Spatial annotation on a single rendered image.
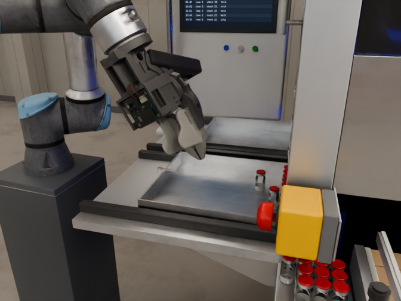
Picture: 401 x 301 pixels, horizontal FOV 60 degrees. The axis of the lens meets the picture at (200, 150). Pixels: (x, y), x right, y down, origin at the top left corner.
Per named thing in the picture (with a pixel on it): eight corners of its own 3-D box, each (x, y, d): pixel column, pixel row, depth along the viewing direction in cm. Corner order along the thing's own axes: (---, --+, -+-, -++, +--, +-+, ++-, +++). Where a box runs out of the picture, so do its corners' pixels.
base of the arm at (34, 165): (12, 172, 109) (6, 143, 105) (47, 154, 122) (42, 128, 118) (52, 180, 104) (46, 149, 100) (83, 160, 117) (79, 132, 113)
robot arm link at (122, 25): (114, 26, 57) (145, -1, 52) (129, 51, 58) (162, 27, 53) (80, 36, 51) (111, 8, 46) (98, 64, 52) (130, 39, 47)
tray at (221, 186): (312, 178, 85) (314, 165, 83) (315, 243, 62) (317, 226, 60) (180, 163, 93) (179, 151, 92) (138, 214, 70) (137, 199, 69)
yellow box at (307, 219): (327, 233, 51) (335, 189, 48) (331, 265, 45) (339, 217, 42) (275, 225, 53) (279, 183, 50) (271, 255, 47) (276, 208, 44)
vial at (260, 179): (265, 187, 80) (266, 171, 78) (264, 192, 78) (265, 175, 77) (255, 186, 81) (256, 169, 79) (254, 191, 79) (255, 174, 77)
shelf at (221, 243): (314, 134, 120) (314, 129, 119) (327, 272, 58) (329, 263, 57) (181, 123, 132) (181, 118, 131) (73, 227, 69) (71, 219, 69)
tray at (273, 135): (315, 134, 115) (317, 123, 114) (318, 165, 92) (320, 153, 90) (215, 125, 123) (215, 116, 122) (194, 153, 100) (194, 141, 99)
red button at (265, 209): (283, 223, 51) (286, 199, 49) (282, 239, 47) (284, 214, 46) (257, 219, 52) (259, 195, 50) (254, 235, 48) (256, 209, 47)
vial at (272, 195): (278, 205, 73) (280, 186, 71) (277, 211, 71) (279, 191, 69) (267, 204, 73) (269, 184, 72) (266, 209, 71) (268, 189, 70)
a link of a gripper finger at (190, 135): (187, 173, 55) (157, 123, 53) (205, 155, 59) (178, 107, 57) (201, 169, 53) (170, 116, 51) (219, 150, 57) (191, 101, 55)
